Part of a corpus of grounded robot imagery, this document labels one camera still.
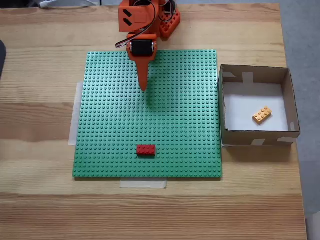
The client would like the white curved object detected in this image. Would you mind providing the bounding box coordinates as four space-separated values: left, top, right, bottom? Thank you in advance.
38 0 94 9

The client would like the gripper servo cable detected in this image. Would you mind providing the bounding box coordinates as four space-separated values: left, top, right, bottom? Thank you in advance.
114 0 157 50

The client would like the cardboard box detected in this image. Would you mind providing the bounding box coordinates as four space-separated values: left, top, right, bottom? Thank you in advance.
217 64 301 148

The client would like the yellow lego block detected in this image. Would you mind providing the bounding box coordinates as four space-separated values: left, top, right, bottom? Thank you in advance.
252 105 273 126

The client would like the red lego block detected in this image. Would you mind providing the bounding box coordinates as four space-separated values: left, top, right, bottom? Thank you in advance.
136 144 156 159

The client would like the green lego baseplate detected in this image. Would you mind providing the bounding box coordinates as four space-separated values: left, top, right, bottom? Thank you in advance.
71 49 223 180

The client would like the black object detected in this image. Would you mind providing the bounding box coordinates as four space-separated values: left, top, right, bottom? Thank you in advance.
0 39 8 82

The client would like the masking tape strip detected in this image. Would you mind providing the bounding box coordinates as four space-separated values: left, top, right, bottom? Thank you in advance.
119 179 168 189
68 81 84 147

